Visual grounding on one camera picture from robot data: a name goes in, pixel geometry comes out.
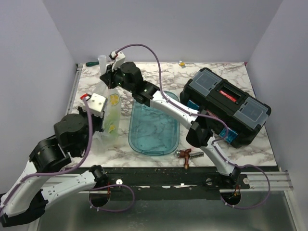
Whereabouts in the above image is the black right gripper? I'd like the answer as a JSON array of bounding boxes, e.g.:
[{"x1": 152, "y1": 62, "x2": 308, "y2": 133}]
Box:
[{"x1": 99, "y1": 64, "x2": 134, "y2": 94}]

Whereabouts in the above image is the clear plastic bag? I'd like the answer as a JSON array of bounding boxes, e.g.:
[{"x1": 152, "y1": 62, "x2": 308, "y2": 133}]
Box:
[{"x1": 92, "y1": 54, "x2": 121, "y2": 154}]

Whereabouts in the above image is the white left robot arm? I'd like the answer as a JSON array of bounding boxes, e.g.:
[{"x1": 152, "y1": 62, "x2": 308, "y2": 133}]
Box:
[{"x1": 0, "y1": 107, "x2": 108, "y2": 227}]

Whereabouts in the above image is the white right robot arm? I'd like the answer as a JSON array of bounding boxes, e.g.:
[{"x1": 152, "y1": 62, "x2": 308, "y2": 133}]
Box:
[{"x1": 100, "y1": 62, "x2": 241, "y2": 189}]

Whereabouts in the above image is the small yellow grey brush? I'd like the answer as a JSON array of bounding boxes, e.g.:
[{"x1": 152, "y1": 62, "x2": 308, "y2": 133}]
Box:
[{"x1": 179, "y1": 61, "x2": 186, "y2": 68}]

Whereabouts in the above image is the teal transparent plastic tray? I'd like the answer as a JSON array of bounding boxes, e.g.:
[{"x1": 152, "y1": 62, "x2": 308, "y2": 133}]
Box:
[{"x1": 128, "y1": 101, "x2": 180, "y2": 156}]

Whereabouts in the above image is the black plastic toolbox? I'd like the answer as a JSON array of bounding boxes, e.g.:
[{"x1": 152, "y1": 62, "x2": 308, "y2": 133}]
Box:
[{"x1": 180, "y1": 68, "x2": 271, "y2": 149}]

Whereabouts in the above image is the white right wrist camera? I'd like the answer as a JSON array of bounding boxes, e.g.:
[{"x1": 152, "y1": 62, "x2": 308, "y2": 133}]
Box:
[{"x1": 109, "y1": 51, "x2": 126, "y2": 71}]

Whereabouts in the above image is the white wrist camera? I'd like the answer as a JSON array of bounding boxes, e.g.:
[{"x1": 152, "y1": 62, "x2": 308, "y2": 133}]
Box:
[
  {"x1": 109, "y1": 51, "x2": 126, "y2": 71},
  {"x1": 80, "y1": 93, "x2": 108, "y2": 118}
]

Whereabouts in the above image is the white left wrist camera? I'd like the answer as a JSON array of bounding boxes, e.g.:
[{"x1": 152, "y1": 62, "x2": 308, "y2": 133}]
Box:
[{"x1": 80, "y1": 93, "x2": 108, "y2": 118}]

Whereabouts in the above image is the green handled screwdriver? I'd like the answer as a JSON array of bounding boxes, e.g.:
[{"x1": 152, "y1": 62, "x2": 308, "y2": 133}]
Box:
[{"x1": 85, "y1": 61, "x2": 99, "y2": 67}]

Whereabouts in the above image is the brown handled small tool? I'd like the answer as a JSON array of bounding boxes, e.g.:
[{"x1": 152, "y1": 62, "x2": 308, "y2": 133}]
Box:
[{"x1": 180, "y1": 149, "x2": 192, "y2": 170}]

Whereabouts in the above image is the aluminium mounting rail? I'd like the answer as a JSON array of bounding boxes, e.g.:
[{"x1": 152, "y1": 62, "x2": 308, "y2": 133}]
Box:
[{"x1": 38, "y1": 171, "x2": 295, "y2": 193}]

